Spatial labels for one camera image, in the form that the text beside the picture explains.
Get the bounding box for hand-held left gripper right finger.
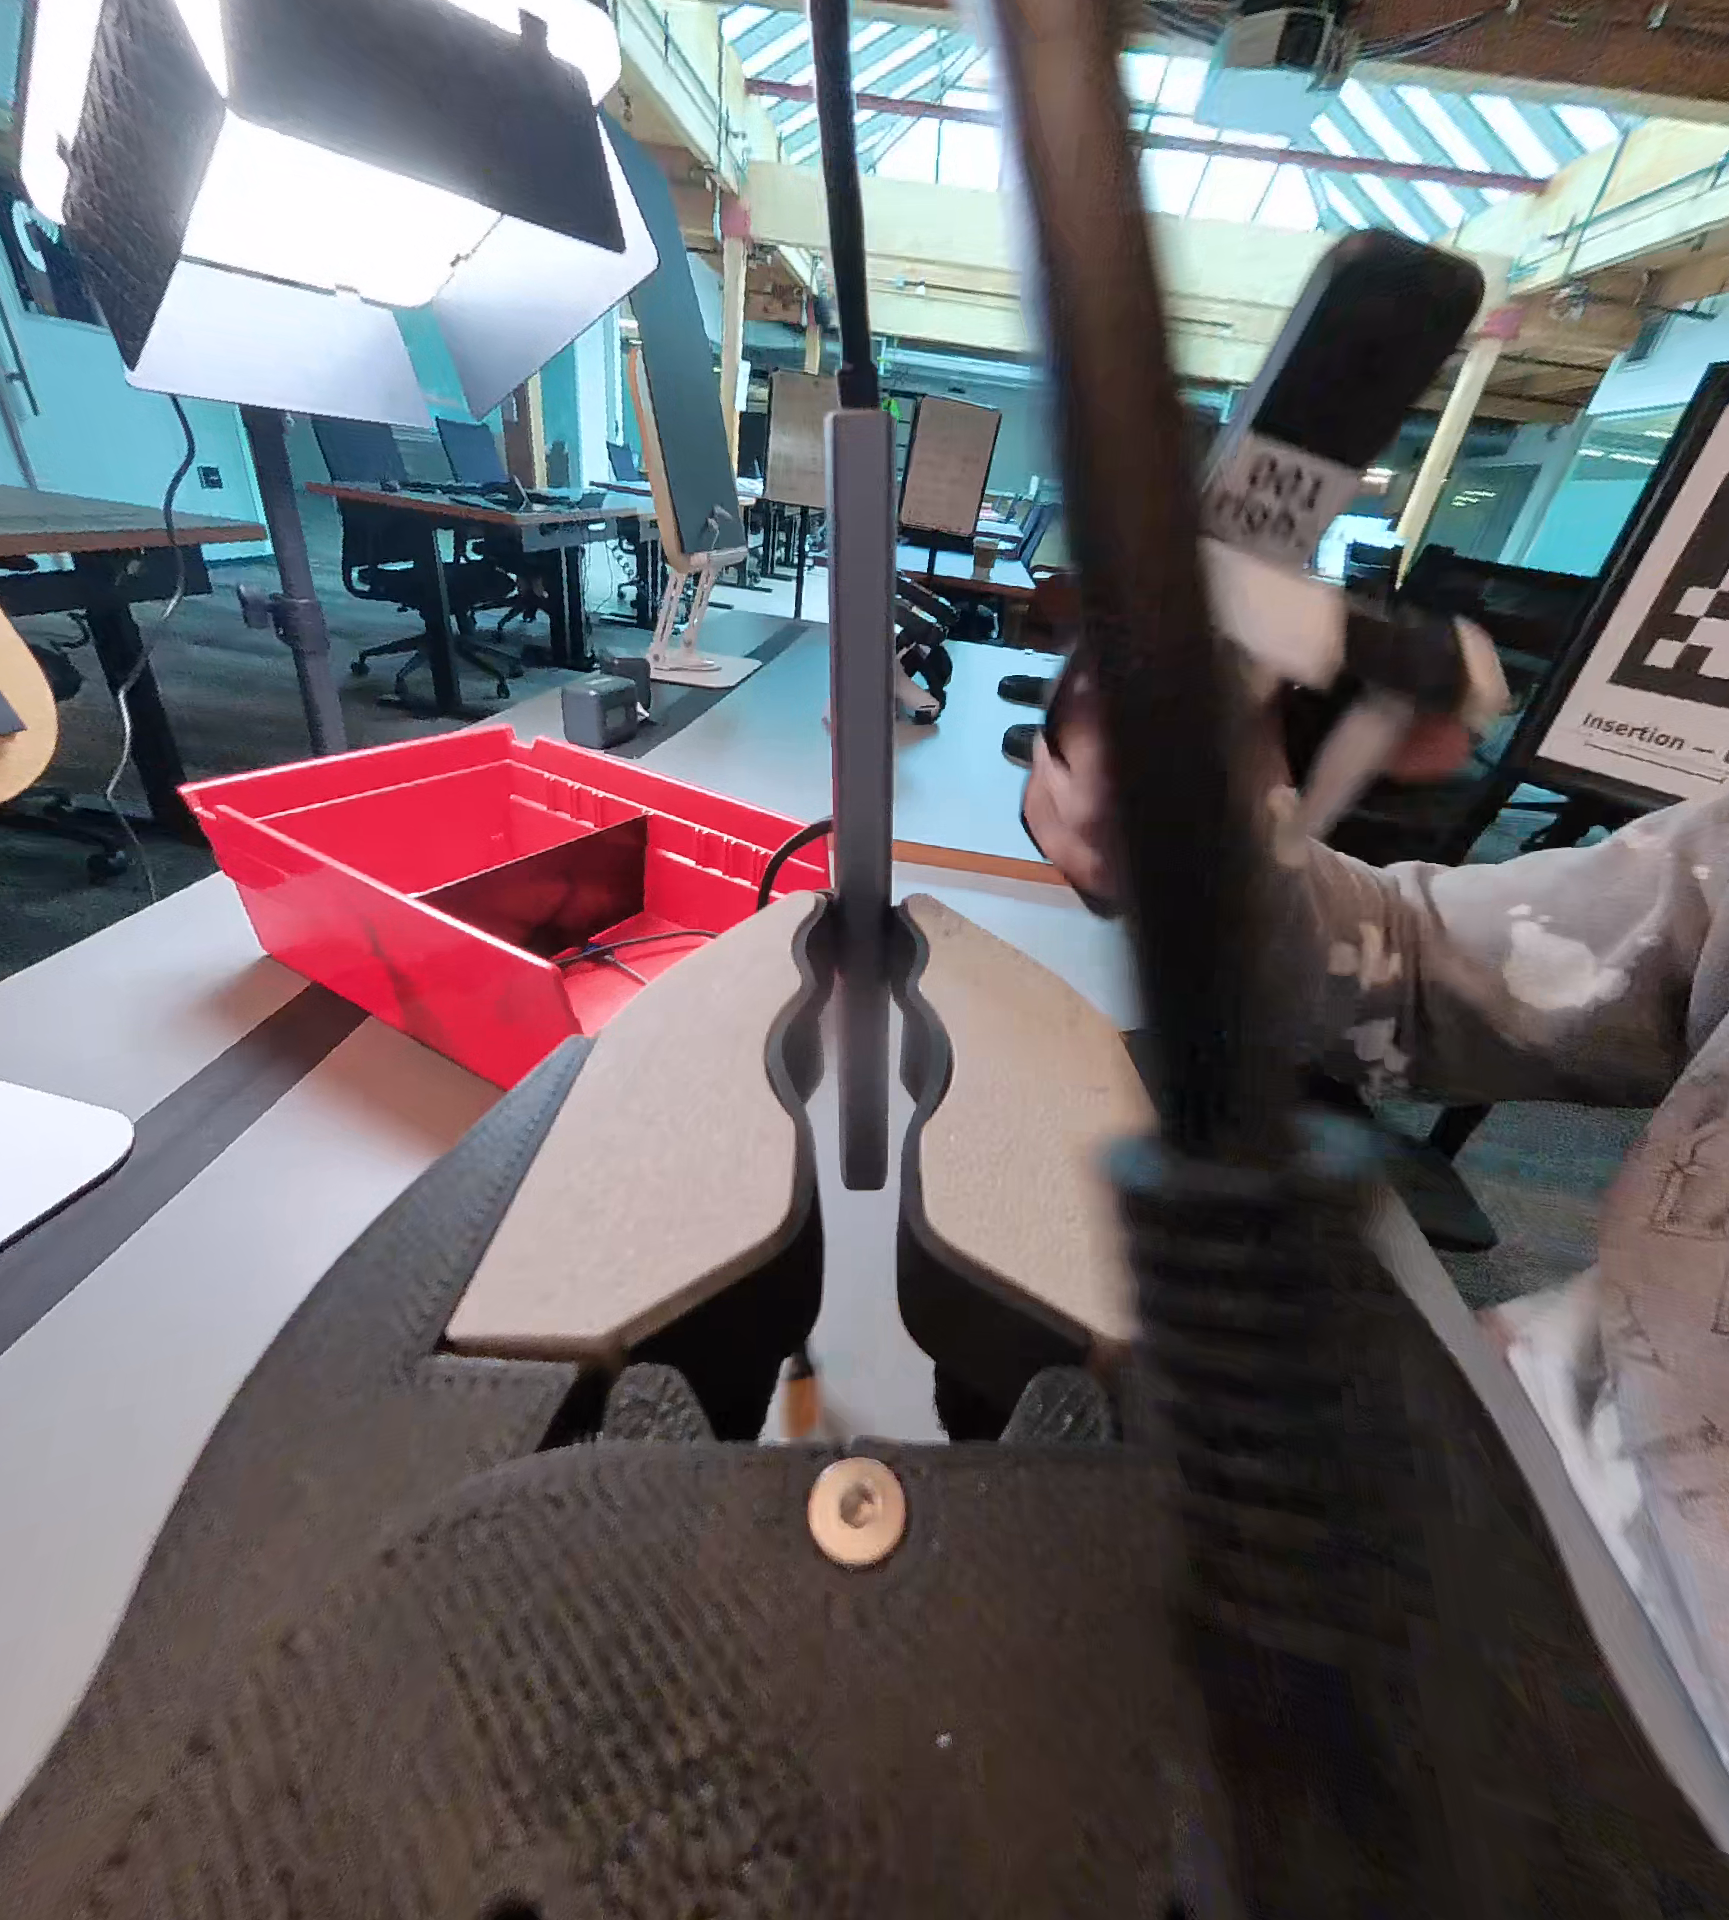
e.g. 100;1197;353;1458
893;895;1164;1418

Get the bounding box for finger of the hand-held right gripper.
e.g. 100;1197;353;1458
1205;545;1349;688

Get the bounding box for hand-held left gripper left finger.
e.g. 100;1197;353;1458
444;895;824;1404

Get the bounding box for black hub cable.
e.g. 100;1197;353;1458
809;0;1421;1577

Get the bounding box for blue plug usb-c cable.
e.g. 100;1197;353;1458
548;924;725;987

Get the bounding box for red storage bin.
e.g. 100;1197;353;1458
179;725;835;1089

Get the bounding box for grey usb hub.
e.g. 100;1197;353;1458
822;409;898;1191

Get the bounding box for person's right forearm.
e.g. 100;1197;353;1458
1298;749;1729;1115

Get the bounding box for person's right hand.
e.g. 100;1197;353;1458
1020;688;1151;920

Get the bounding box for black white handheld device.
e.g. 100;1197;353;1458
892;579;960;725

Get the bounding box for whiteboard with writing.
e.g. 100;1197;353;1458
895;392;1004;538
761;367;842;512

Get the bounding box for white printed sign board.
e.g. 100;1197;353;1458
1508;358;1729;813

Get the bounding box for dark grey box device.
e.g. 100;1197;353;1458
561;671;652;748

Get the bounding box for black office chair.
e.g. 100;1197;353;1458
338;509;523;707

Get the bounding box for black light stand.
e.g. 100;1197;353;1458
237;404;349;759

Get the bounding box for wooden desk black legs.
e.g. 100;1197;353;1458
0;478;270;835
309;478;657;721

